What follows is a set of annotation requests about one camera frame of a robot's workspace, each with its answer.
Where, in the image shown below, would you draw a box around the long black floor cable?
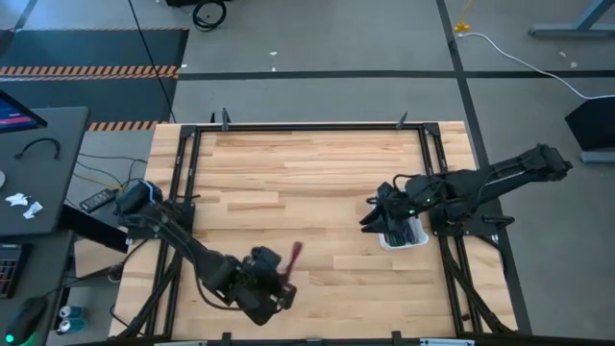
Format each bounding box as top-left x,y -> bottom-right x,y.
127,0 -> 178,124

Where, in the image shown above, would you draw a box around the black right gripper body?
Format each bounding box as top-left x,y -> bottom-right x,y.
374,181 -> 417,222

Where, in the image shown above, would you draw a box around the magenta USB-C cable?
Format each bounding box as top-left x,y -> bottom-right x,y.
280,240 -> 304,284

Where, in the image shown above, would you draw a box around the black aluminium table frame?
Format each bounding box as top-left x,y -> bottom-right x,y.
117,112 -> 518,337

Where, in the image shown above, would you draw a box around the black computer mouse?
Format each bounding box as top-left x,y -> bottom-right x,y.
3,296 -> 49,346

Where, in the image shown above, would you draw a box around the computer monitor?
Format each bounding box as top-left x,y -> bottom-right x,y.
0,89 -> 48,135

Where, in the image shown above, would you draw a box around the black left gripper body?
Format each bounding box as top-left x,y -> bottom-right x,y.
234,245 -> 284,327

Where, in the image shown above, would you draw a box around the short black cable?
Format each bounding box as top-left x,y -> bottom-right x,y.
13,137 -> 62,161

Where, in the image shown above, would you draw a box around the black keyboard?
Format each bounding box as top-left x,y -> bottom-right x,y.
0,243 -> 30,299

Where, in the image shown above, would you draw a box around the grey desk leg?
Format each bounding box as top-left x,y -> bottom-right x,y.
528,0 -> 615,39

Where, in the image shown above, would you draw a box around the coiled black cable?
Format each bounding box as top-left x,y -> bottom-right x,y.
191,0 -> 228,33

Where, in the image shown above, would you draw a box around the black box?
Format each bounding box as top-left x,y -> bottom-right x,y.
564,97 -> 615,164

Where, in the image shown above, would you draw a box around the yellow cable connector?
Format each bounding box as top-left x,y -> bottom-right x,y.
454,0 -> 475,34

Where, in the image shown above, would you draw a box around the white floor cable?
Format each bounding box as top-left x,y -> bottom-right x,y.
455,31 -> 615,101

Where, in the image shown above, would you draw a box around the black hazard-striped floor mat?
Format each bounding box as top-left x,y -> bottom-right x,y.
0,27 -> 190,132

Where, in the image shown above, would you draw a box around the dark grey desk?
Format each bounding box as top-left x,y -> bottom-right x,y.
0,106 -> 90,237

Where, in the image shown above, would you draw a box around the black remote control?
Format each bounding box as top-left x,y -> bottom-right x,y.
79,187 -> 119,213

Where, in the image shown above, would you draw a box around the loose coloured floor wires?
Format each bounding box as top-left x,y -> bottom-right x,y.
71,152 -> 148,191

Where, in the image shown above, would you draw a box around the white plastic bin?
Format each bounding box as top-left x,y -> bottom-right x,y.
367,194 -> 430,251

